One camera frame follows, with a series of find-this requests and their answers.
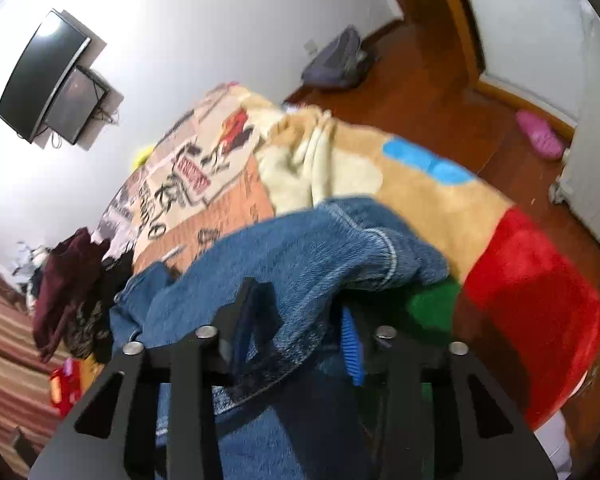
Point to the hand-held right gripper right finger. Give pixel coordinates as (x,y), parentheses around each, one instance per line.
(351,347)

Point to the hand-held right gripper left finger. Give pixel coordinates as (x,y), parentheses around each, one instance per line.
(241,330)

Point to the blue denim jeans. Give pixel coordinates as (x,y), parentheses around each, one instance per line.
(300,265)

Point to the black patterned garment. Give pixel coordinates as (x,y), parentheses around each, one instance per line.
(97,310)

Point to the colourful plush blanket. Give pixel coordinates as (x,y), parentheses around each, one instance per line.
(430,200)

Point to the printed bed sheet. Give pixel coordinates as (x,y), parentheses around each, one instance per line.
(190,170)

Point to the dark red garment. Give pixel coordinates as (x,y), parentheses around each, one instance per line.
(65,280)

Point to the red toy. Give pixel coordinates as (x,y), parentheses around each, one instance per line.
(66,385)

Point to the yellow-green object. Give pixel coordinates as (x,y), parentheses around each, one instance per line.
(141,154)

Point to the striped brown blanket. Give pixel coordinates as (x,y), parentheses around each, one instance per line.
(10,360)

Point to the small black monitor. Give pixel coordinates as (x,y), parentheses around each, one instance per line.
(75,102)

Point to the pink slipper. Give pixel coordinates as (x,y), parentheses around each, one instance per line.
(539,134)

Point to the grey backpack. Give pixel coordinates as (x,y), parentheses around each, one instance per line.
(337,60)

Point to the white cabinet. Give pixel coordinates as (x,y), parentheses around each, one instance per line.
(597,135)

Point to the white door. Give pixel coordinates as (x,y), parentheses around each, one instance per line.
(525,25)

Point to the wall-mounted television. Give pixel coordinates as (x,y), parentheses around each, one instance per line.
(40,77)

